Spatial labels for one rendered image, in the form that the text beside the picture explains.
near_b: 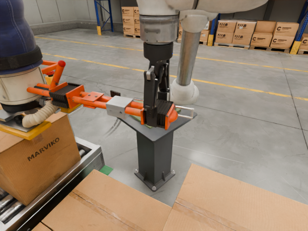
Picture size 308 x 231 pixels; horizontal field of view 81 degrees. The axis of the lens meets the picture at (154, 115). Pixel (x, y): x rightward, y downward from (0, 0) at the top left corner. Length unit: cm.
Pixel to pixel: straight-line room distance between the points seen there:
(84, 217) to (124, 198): 23
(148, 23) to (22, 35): 49
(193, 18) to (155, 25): 57
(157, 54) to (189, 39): 62
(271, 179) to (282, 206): 146
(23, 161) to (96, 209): 46
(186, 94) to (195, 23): 48
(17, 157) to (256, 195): 108
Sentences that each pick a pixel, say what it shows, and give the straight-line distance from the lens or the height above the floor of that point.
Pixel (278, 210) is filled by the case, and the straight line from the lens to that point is 79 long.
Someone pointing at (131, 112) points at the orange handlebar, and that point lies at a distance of 56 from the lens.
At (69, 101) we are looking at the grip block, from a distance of 68.
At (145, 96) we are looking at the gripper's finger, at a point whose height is 133.
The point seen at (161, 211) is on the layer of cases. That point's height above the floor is 54.
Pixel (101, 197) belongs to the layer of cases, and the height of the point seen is 54.
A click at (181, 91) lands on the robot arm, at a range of 126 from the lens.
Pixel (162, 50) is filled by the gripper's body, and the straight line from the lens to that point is 45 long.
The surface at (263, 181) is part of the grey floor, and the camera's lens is 221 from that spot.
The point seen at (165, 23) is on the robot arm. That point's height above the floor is 149.
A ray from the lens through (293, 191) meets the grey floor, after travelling 228.
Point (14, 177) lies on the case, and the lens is 119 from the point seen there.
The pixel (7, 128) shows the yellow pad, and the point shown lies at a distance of 86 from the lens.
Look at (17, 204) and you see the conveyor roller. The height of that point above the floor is 55.
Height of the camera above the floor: 154
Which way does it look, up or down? 33 degrees down
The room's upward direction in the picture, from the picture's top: straight up
